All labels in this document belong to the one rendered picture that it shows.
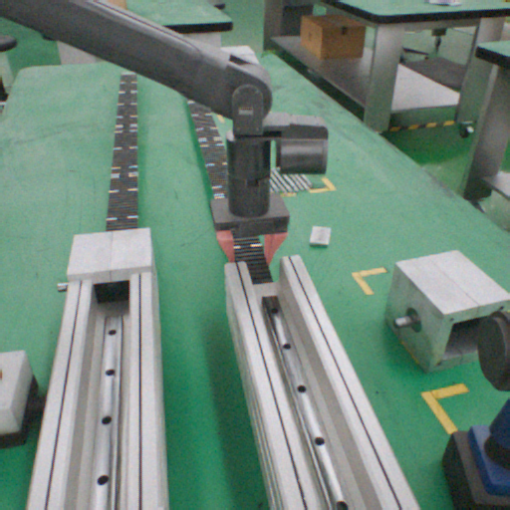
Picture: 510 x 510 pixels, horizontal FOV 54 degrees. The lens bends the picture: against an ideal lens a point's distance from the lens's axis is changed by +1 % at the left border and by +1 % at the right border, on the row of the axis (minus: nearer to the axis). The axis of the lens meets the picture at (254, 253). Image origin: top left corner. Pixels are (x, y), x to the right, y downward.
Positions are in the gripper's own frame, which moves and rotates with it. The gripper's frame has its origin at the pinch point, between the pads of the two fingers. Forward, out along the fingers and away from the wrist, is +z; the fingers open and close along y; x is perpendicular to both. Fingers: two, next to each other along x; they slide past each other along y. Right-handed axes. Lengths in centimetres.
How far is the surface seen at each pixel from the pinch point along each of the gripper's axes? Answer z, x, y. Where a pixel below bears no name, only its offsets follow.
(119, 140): -1, 50, -20
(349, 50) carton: 54, 353, 148
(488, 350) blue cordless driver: -15.8, -36.0, 11.3
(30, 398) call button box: 0.7, -19.4, -27.5
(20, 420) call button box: -0.3, -23.0, -27.6
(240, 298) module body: -5.7, -14.8, -3.7
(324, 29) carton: 37, 352, 125
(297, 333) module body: -1.7, -17.6, 2.5
